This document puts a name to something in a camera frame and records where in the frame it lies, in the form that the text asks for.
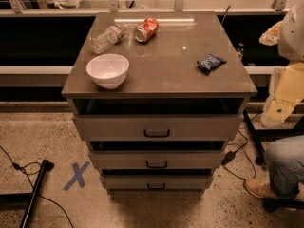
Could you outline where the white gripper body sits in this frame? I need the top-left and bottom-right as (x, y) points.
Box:
(260, 62), (304, 126)

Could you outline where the grey bottom drawer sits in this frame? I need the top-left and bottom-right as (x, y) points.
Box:
(100, 176), (213, 190)

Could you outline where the grey drawer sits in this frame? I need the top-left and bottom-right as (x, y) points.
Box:
(89, 151), (222, 170)
(73, 114), (242, 142)
(100, 176), (213, 190)

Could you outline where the grey drawer cabinet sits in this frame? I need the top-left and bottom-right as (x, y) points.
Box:
(61, 10), (258, 195)

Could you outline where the grey middle drawer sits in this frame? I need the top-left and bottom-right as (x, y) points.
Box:
(89, 151), (222, 170)

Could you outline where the grey top drawer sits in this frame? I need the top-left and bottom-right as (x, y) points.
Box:
(73, 114), (242, 142)

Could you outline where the black stand leg right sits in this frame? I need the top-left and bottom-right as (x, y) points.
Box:
(243, 111), (304, 165)

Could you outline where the black stand leg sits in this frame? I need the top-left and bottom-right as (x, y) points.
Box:
(19, 160), (54, 228)
(243, 111), (304, 165)

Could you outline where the blue snack packet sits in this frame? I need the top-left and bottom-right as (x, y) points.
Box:
(197, 54), (226, 75)

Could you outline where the tan work boot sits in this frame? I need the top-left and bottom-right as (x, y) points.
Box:
(244, 179), (277, 200)

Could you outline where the crushed orange soda can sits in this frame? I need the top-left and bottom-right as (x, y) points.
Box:
(134, 17), (159, 43)

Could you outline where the white bowl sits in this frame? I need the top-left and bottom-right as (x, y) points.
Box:
(86, 54), (129, 89)

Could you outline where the clear plastic water bottle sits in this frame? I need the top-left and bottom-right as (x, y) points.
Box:
(89, 23), (127, 54)

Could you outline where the blue tape cross mark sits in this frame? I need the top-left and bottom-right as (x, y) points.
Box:
(64, 161), (90, 191)

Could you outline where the black stand leg left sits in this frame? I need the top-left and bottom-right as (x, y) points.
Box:
(19, 160), (54, 228)

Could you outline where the metal railing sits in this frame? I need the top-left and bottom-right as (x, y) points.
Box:
(0, 0), (304, 17)

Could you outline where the black power adapter with cable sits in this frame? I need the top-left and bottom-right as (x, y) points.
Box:
(220, 111), (261, 181)

